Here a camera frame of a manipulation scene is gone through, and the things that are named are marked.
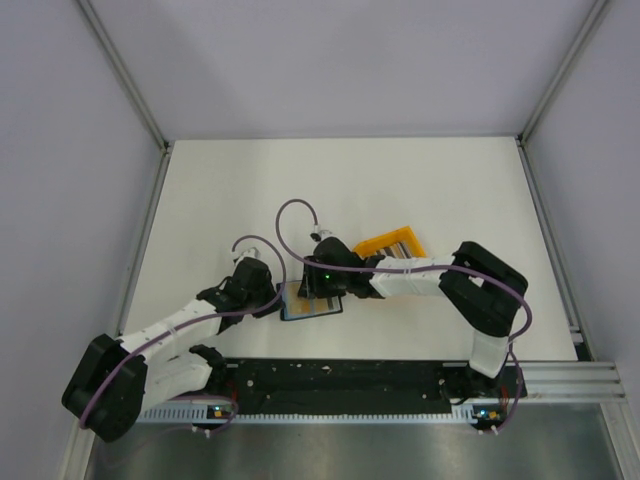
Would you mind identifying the black leather card holder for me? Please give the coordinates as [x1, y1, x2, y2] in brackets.
[280, 280, 344, 322]

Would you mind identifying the yellow plastic bin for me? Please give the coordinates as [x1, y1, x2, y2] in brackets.
[353, 226, 427, 258]

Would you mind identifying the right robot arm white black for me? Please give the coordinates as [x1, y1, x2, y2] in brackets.
[298, 235, 528, 396]

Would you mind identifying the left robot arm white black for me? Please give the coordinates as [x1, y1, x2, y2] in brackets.
[61, 257, 282, 442]

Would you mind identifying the stack of cards in bin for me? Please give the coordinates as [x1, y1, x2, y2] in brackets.
[375, 241, 414, 259]

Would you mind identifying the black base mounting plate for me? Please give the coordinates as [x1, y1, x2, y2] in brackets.
[193, 358, 527, 416]

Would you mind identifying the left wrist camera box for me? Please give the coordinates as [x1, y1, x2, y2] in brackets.
[231, 247, 261, 263]

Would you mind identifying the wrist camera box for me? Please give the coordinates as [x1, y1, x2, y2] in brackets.
[231, 247, 261, 263]
[310, 225, 334, 243]

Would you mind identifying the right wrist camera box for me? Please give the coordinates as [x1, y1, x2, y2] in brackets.
[310, 225, 334, 243]

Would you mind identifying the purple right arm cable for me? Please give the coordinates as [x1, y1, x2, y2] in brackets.
[275, 198, 533, 436]

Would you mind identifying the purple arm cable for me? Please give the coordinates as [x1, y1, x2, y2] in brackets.
[79, 235, 287, 437]
[275, 198, 533, 436]

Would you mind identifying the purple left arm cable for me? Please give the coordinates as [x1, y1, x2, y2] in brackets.
[79, 235, 287, 437]

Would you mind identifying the grey slotted cable duct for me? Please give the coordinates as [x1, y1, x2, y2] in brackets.
[137, 402, 498, 425]

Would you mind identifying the aluminium frame rail front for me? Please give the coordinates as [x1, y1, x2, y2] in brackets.
[87, 361, 629, 402]

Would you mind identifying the aluminium frame post left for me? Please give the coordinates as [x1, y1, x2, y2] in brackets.
[74, 0, 170, 154]

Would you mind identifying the aluminium frame post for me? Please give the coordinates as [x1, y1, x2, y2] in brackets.
[518, 0, 614, 145]
[74, 0, 170, 154]

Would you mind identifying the aluminium frame post right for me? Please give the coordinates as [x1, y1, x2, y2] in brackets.
[518, 0, 614, 145]

